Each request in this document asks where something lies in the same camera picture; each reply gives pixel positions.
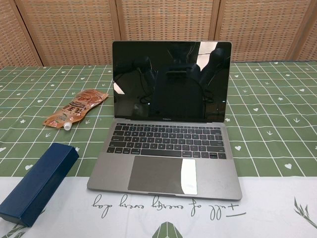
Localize silver laptop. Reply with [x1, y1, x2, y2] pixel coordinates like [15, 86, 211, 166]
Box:
[86, 40, 243, 201]

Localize orange drink pouch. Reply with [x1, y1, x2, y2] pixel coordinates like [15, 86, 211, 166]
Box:
[42, 88, 109, 131]

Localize green checked tablecloth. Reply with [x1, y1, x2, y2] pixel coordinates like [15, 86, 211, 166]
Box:
[0, 60, 317, 238]

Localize dark blue rectangular box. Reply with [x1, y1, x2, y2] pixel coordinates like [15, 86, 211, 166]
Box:
[0, 142, 80, 228]

